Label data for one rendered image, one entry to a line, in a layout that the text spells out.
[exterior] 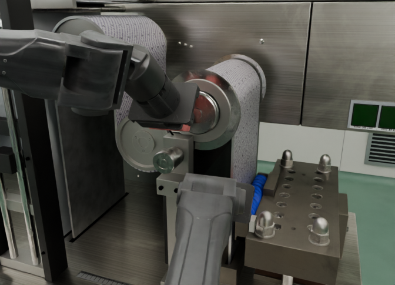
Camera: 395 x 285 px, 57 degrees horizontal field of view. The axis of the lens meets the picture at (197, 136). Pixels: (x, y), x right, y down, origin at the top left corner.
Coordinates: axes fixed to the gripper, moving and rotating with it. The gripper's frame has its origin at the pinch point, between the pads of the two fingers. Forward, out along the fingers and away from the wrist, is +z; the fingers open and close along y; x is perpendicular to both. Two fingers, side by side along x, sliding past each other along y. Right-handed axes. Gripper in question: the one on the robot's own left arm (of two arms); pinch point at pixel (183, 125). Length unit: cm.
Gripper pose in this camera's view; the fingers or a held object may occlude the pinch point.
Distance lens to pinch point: 61.8
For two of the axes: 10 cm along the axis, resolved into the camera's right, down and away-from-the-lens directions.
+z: 3.1, 3.7, 8.7
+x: 1.9, -9.3, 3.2
